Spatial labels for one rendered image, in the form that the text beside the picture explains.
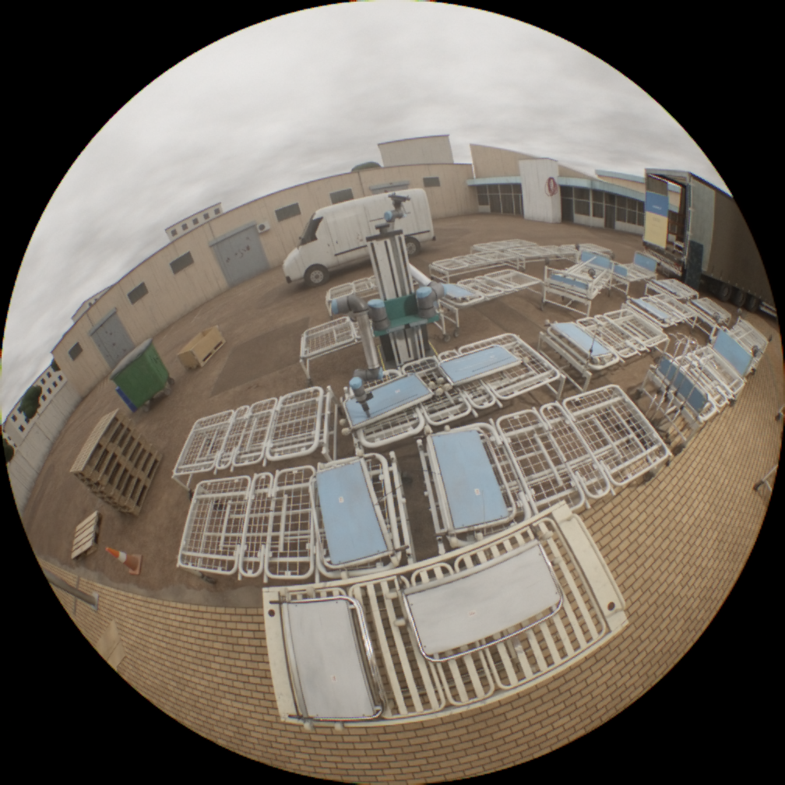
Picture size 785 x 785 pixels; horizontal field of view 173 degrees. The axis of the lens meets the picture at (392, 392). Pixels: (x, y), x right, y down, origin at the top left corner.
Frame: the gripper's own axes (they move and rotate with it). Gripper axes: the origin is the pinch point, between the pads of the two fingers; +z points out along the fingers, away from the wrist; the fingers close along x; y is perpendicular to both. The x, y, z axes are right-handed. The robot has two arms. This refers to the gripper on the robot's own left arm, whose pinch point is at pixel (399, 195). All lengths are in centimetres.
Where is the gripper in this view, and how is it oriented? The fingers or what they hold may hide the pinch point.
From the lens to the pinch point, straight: 247.1
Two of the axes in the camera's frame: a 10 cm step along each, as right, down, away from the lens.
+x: 9.9, 1.0, 1.3
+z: 0.7, 4.9, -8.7
